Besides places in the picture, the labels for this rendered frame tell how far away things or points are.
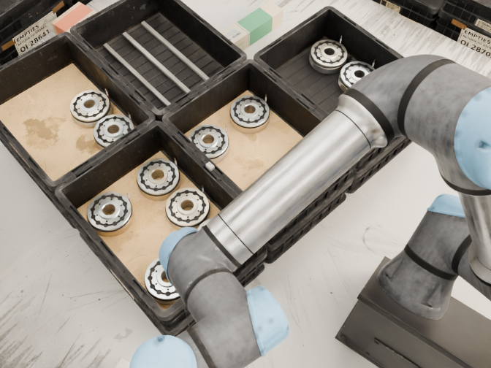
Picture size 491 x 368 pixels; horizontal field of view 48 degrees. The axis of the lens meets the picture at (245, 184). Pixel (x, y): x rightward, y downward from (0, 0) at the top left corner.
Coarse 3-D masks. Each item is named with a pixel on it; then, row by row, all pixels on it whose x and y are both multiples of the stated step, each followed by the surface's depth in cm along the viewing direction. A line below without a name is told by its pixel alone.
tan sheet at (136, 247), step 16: (128, 176) 136; (128, 192) 133; (80, 208) 131; (144, 208) 131; (160, 208) 131; (144, 224) 129; (160, 224) 129; (112, 240) 127; (128, 240) 127; (144, 240) 127; (160, 240) 127; (128, 256) 125; (144, 256) 125; (144, 272) 123; (160, 304) 119
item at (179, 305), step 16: (144, 128) 131; (160, 128) 131; (128, 144) 129; (176, 144) 129; (96, 160) 126; (192, 160) 127; (80, 176) 124; (80, 224) 118; (96, 240) 116; (112, 256) 114; (128, 272) 112; (144, 288) 111; (176, 304) 109
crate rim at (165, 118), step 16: (240, 64) 142; (256, 64) 142; (224, 80) 139; (272, 80) 139; (192, 96) 136; (176, 112) 134; (176, 128) 131; (192, 144) 129; (208, 160) 127; (224, 176) 124; (240, 192) 122
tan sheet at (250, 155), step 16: (240, 96) 149; (224, 112) 146; (272, 112) 146; (224, 128) 144; (272, 128) 144; (288, 128) 144; (240, 144) 141; (256, 144) 141; (272, 144) 141; (288, 144) 141; (224, 160) 139; (240, 160) 139; (256, 160) 139; (272, 160) 139; (240, 176) 136; (256, 176) 136
